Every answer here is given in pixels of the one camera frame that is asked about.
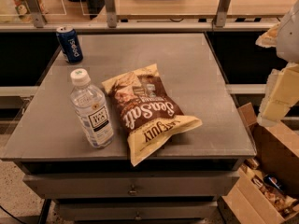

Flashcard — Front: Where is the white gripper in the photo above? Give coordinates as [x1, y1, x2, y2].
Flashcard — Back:
[255, 0, 299, 127]

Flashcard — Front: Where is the blue pepsi can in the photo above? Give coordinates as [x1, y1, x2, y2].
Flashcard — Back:
[56, 25, 83, 63]

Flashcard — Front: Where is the pepsi can in box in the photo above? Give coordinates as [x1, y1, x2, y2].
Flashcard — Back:
[263, 175, 283, 191]

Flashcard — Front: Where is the cardboard box of snacks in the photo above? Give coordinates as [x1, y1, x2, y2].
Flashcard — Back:
[223, 104, 299, 224]

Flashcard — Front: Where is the sea salt chips bag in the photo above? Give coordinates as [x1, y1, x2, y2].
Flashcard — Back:
[102, 63, 202, 166]

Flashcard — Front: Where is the grey metal drawer cabinet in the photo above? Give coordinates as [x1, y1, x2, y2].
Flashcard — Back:
[1, 33, 255, 224]

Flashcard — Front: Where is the clear water bottle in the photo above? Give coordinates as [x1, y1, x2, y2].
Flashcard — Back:
[70, 68, 114, 148]

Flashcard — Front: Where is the upper drawer knob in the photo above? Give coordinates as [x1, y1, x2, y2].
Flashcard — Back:
[128, 185, 138, 196]

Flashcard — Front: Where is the drawer knob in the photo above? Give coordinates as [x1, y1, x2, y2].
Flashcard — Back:
[128, 185, 138, 196]
[135, 212, 142, 221]

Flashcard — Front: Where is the lower drawer knob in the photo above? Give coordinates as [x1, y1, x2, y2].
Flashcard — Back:
[135, 212, 142, 221]

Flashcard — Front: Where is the right metal bracket post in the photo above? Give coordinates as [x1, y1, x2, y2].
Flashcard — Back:
[214, 0, 231, 27]

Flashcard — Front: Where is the metal bracket post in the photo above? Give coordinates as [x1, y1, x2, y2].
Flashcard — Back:
[214, 0, 231, 27]
[105, 0, 118, 28]
[25, 0, 47, 28]

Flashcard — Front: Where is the middle metal bracket post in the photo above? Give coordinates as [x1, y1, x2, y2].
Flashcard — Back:
[105, 0, 118, 28]

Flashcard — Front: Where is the left metal bracket post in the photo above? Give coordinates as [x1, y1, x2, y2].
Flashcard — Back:
[25, 0, 47, 28]

